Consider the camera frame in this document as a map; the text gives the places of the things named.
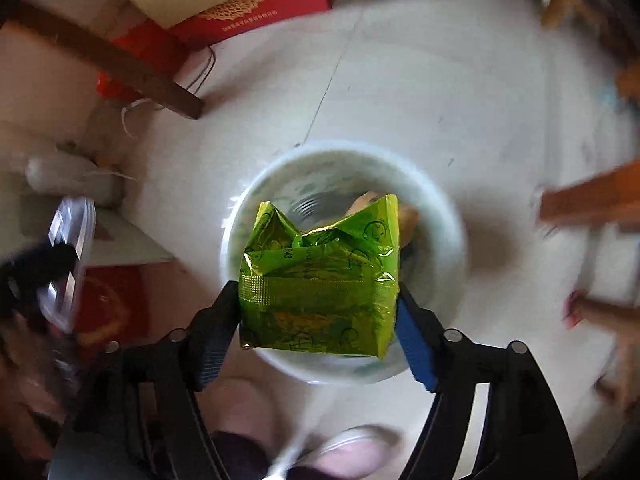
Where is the wooden stool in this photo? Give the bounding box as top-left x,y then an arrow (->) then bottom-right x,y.
538,159 -> 639,412

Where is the white plastic trash bowl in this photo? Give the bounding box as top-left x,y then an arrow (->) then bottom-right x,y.
220,141 -> 466,386

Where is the green foil snack wrapper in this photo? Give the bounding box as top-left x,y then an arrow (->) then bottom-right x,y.
239,194 -> 400,359

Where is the wooden table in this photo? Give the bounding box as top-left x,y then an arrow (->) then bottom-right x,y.
6,0 -> 204,119

